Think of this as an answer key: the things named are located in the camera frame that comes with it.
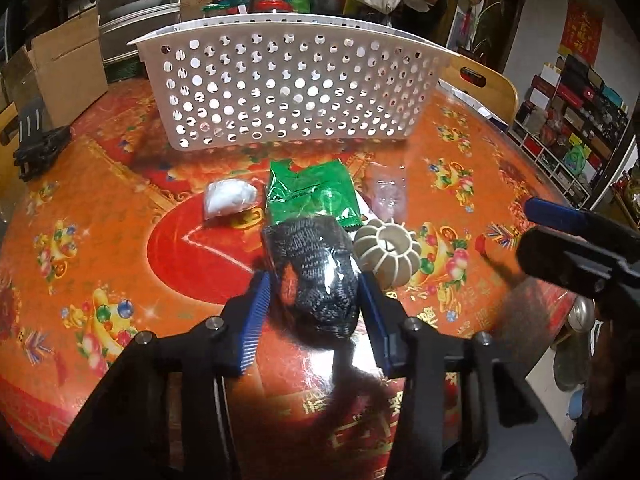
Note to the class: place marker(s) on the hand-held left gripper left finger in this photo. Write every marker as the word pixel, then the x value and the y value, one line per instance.
pixel 252 320

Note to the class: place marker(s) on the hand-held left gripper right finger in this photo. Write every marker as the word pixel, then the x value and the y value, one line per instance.
pixel 376 317

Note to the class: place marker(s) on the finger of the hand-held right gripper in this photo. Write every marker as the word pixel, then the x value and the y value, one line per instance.
pixel 560 257
pixel 555 214

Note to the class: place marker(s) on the black knitted gloves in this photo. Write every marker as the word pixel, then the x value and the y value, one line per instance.
pixel 314 272

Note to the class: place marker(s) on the white perforated plastic basket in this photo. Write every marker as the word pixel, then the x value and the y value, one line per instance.
pixel 295 82

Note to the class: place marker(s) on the metal pan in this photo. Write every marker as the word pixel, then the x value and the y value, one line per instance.
pixel 575 345

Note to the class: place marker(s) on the shelf of boxed goods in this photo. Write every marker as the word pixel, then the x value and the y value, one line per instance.
pixel 570 125

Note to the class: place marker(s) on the white cloth bundle in wrap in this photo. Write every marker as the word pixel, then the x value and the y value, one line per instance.
pixel 230 199

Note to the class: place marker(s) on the clear plastic bag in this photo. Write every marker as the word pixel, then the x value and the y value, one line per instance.
pixel 386 194

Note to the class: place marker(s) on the green foil packet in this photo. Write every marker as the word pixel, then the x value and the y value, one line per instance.
pixel 312 195

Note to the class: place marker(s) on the wooden chair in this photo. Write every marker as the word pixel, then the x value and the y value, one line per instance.
pixel 487 85

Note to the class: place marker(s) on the red orange printed tablecloth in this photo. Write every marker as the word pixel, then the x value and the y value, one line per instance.
pixel 125 240

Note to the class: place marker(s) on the black plastic clamp stand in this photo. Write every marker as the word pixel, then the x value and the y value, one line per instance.
pixel 37 142

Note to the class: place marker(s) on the cardboard box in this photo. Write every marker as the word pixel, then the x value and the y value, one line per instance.
pixel 67 67

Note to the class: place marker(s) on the red lidded jar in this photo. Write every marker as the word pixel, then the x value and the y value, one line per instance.
pixel 272 4

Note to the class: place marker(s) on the red wall poster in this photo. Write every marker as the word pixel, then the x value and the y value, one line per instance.
pixel 581 30

